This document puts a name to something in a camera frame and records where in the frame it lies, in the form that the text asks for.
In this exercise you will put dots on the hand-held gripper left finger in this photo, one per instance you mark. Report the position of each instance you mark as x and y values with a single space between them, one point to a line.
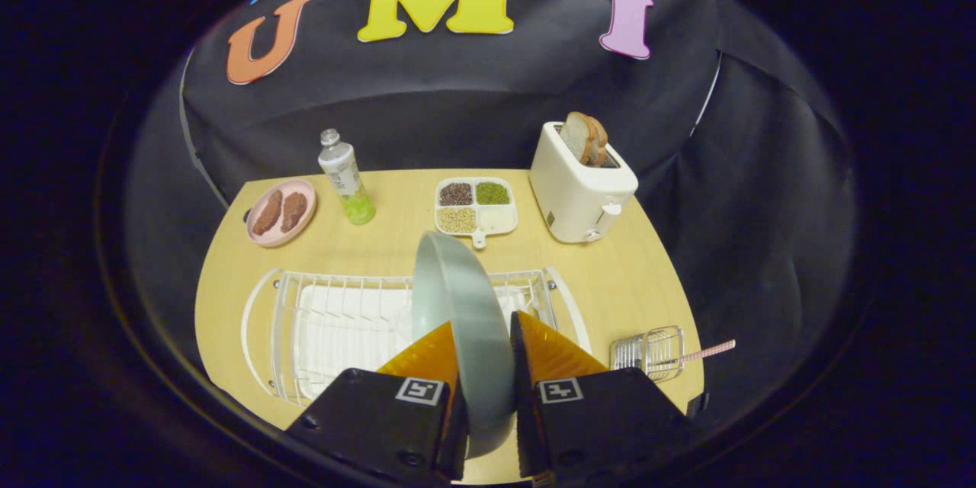
374 427

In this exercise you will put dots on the clear bottle with green drink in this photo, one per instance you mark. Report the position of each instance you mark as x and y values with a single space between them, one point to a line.
347 183

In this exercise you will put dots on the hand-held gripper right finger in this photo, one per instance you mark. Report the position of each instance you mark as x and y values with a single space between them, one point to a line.
602 427

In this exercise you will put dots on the pile of dark red beans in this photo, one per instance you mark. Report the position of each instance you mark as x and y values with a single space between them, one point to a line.
456 194

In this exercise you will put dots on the pink plate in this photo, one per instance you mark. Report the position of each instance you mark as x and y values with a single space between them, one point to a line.
263 238

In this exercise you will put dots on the pile of white grains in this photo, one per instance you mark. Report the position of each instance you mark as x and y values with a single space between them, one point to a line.
497 219

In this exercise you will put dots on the bread slice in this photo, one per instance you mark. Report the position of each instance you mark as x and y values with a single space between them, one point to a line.
576 139
599 141

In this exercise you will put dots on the pile of yellow beans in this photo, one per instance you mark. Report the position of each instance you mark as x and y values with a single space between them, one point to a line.
457 219

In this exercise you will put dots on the black backdrop cloth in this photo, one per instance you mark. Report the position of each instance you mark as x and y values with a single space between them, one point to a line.
457 107

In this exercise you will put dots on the brown food piece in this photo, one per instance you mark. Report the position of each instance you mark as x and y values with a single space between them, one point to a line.
293 211
267 213

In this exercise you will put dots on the white toaster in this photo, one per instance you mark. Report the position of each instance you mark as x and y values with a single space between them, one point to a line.
572 198

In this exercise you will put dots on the white divided tray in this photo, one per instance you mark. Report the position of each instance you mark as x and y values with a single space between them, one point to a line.
476 236

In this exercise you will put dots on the pile of green beans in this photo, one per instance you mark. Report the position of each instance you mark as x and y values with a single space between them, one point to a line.
492 193

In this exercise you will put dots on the grey-green plate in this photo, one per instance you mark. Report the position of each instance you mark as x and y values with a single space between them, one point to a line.
465 305

